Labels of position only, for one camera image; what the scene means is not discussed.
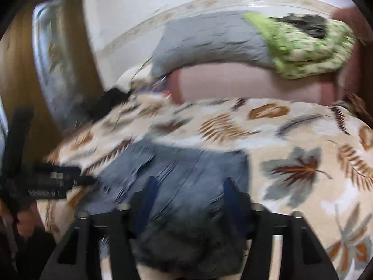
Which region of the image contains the blue denim pant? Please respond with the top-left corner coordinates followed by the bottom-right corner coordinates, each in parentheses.
top-left (76, 140), bottom-right (250, 279)

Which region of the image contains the person's left hand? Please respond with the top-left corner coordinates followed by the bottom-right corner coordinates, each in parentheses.
top-left (1, 200), bottom-right (44, 238)

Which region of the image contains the cream leaf-print blanket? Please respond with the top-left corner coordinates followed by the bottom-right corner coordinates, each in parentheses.
top-left (48, 94), bottom-right (372, 279)

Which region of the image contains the black cloth at bed edge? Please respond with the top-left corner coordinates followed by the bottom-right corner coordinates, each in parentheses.
top-left (89, 87), bottom-right (131, 123)

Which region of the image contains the wooden door with glass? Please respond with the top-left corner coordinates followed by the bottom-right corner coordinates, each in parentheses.
top-left (1, 0), bottom-right (104, 164)

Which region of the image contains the white crumpled cloth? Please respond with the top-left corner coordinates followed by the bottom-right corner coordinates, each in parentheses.
top-left (114, 64), bottom-right (153, 93)

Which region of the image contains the pink bolster cushion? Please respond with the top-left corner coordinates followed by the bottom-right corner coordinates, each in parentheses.
top-left (168, 63), bottom-right (338, 105)

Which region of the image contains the brown sofa with ruffle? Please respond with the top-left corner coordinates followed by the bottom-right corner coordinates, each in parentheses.
top-left (332, 6), bottom-right (372, 118)

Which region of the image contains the green white patterned blanket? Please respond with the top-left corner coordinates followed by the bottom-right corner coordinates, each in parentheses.
top-left (243, 12), bottom-right (356, 79)

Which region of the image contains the grey quilted pillow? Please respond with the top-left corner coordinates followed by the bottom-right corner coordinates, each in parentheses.
top-left (151, 11), bottom-right (274, 78)

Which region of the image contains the dark grey cloth on top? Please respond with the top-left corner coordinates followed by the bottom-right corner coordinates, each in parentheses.
top-left (273, 13), bottom-right (326, 39)

